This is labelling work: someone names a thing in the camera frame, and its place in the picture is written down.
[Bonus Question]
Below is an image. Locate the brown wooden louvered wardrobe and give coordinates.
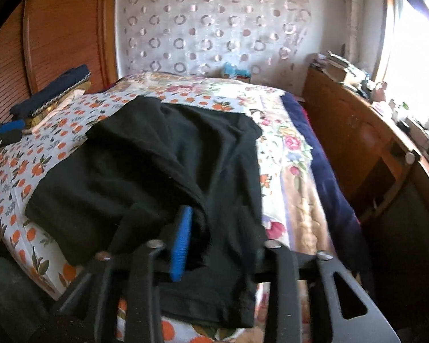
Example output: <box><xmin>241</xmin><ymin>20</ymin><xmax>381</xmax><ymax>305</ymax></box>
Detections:
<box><xmin>0</xmin><ymin>0</ymin><xmax>118</xmax><ymax>122</ymax></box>

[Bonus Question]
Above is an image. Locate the folded patterned dark garment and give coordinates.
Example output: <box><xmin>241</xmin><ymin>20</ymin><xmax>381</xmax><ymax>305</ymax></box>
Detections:
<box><xmin>27</xmin><ymin>74</ymin><xmax>90</xmax><ymax>118</ymax></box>

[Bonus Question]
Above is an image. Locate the folded cream garment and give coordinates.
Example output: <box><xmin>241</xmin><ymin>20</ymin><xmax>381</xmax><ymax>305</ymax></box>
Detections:
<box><xmin>27</xmin><ymin>89</ymin><xmax>86</xmax><ymax>134</ymax></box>

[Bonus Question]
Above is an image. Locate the tied beige window curtain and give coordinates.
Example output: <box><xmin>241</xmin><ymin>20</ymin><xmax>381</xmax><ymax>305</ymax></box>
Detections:
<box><xmin>344</xmin><ymin>0</ymin><xmax>364</xmax><ymax>63</ymax></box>

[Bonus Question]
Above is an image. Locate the dark blue blanket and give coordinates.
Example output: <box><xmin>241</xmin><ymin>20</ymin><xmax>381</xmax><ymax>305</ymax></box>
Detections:
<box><xmin>281</xmin><ymin>92</ymin><xmax>361</xmax><ymax>273</ymax></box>

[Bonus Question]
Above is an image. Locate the pink bottle on sideboard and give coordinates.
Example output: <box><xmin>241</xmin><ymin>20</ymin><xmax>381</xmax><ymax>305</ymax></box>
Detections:
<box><xmin>371</xmin><ymin>81</ymin><xmax>388</xmax><ymax>102</ymax></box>

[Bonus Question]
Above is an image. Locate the floral quilt bedspread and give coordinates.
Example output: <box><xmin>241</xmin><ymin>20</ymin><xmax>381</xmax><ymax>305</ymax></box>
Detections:
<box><xmin>107</xmin><ymin>72</ymin><xmax>333</xmax><ymax>255</ymax></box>

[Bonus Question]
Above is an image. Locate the stack of books and papers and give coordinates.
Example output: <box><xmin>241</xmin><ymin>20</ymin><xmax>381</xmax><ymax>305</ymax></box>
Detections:
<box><xmin>311</xmin><ymin>50</ymin><xmax>367</xmax><ymax>87</ymax></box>

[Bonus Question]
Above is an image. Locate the folded mustard yellow garment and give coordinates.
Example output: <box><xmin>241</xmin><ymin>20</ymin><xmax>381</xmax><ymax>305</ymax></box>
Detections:
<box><xmin>25</xmin><ymin>80</ymin><xmax>92</xmax><ymax>132</ymax></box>

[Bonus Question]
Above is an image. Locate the window with wooden frame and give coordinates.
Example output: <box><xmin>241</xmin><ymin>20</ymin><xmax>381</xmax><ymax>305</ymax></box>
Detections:
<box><xmin>377</xmin><ymin>0</ymin><xmax>429</xmax><ymax>129</ymax></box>

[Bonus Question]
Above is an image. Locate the brown wooden sideboard cabinet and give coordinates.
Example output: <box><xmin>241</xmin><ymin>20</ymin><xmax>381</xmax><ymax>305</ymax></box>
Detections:
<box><xmin>302</xmin><ymin>67</ymin><xmax>429</xmax><ymax>296</ymax></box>

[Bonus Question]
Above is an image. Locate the folded navy garment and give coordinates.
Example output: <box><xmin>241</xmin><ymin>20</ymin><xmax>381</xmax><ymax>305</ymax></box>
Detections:
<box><xmin>10</xmin><ymin>64</ymin><xmax>90</xmax><ymax>121</ymax></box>

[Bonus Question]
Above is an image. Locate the blue tissue box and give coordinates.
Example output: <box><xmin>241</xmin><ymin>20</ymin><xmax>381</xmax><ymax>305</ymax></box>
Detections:
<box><xmin>221</xmin><ymin>63</ymin><xmax>252</xmax><ymax>83</ymax></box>

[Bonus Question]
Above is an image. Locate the black Superman t-shirt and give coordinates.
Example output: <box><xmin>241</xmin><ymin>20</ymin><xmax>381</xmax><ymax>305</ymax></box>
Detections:
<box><xmin>25</xmin><ymin>96</ymin><xmax>266</xmax><ymax>328</ymax></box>

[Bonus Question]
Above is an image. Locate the sheer circle pattern curtain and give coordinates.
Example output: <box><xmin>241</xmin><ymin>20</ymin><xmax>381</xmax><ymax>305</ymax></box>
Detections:
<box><xmin>115</xmin><ymin>0</ymin><xmax>345</xmax><ymax>94</ymax></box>

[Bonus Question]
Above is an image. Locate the orange fruit print sheet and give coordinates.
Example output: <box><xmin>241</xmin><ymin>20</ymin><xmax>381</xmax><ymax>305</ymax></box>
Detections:
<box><xmin>0</xmin><ymin>87</ymin><xmax>273</xmax><ymax>343</ymax></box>

